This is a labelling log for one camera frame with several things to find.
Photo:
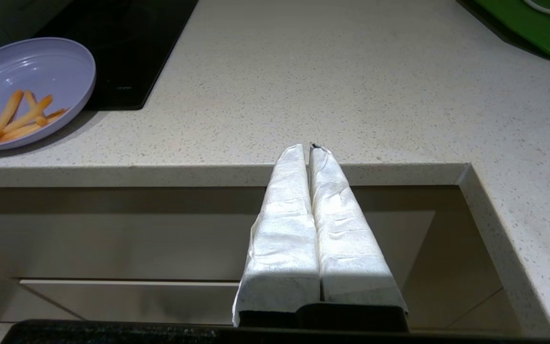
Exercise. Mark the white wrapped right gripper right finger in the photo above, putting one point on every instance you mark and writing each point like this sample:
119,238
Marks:
351,258

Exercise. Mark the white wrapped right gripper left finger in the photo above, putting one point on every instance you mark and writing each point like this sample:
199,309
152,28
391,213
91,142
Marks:
284,248

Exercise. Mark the lilac round plate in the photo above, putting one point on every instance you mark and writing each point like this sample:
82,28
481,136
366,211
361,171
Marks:
41,67

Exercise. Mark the silver microwave oven body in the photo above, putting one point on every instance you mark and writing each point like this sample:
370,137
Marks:
3,16

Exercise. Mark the black induction cooktop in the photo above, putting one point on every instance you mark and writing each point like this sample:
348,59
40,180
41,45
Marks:
132,48

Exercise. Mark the orange french fry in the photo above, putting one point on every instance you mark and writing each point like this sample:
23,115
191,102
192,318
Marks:
30,101
19,132
7,112
29,115

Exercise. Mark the green plastic tray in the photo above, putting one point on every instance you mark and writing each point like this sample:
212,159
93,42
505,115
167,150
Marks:
533,28

